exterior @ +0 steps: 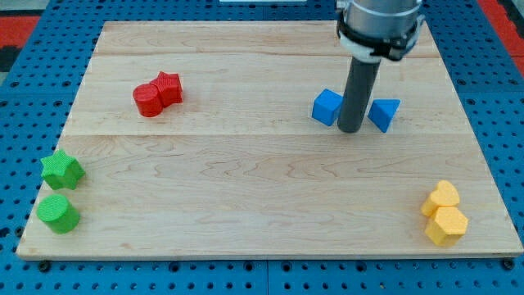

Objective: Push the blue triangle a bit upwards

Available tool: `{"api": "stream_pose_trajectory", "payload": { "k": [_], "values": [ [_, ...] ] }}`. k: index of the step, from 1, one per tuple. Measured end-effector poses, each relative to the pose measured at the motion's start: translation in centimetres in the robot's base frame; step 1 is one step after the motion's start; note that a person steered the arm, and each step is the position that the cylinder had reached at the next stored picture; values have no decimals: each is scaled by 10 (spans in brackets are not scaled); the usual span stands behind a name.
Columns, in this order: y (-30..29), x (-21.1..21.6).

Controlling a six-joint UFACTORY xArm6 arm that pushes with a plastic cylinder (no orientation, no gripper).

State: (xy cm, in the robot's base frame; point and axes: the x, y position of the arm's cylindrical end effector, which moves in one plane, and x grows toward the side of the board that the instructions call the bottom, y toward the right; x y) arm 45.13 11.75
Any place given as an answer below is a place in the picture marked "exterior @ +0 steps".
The blue triangle block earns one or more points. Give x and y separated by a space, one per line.
382 112

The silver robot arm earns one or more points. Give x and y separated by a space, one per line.
371 30

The light wooden board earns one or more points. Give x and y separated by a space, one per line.
240 169

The blue cube block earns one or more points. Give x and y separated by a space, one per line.
326 107

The red star block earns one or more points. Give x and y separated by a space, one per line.
169 87

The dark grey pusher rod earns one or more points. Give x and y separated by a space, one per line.
358 90

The red cylinder block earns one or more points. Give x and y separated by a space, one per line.
147 99

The yellow heart block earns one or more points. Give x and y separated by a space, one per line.
444 194

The yellow hexagon block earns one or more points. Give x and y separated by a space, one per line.
446 226

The green star block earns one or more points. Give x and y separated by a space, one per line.
61 170

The green cylinder block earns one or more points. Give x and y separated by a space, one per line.
58 214

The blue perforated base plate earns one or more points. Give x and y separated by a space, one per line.
40 87

